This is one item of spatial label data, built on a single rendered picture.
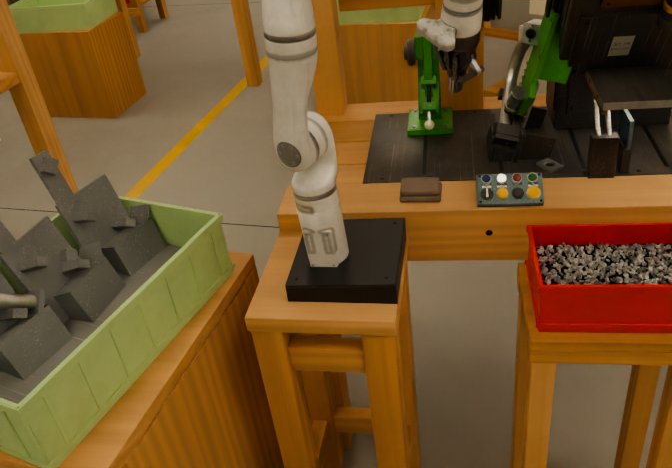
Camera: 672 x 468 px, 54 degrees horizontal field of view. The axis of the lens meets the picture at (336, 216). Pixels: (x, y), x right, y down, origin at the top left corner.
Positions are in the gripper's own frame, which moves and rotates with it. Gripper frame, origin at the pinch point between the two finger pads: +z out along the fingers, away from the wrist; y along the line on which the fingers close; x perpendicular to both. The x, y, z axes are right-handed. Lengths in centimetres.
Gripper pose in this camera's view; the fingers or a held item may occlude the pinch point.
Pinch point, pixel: (455, 84)
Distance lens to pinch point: 137.6
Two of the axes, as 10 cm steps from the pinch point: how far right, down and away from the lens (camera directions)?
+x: -8.2, 4.9, -3.0
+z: 0.8, 6.1, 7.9
